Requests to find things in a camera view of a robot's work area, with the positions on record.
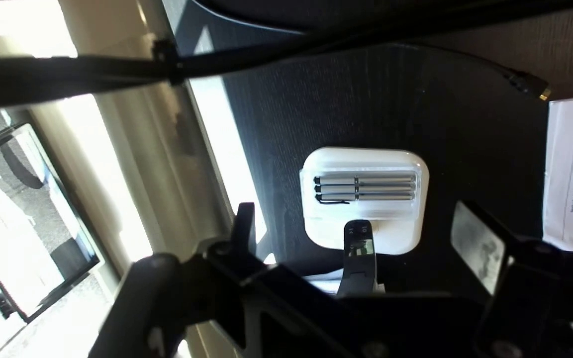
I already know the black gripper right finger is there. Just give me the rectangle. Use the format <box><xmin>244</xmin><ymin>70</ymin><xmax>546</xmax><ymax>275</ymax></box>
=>
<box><xmin>449</xmin><ymin>202</ymin><xmax>573</xmax><ymax>358</ymax></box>

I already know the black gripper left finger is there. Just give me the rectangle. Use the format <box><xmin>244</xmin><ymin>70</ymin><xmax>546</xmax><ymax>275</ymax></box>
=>
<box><xmin>87</xmin><ymin>202</ymin><xmax>341</xmax><ymax>358</ymax></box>

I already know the white desk lamp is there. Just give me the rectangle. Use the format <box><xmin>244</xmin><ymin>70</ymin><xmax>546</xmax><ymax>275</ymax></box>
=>
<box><xmin>300</xmin><ymin>148</ymin><xmax>429</xmax><ymax>297</ymax></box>

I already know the black cable bundle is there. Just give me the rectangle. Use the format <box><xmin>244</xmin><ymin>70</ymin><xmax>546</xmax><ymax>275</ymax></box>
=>
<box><xmin>0</xmin><ymin>0</ymin><xmax>573</xmax><ymax>112</ymax></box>

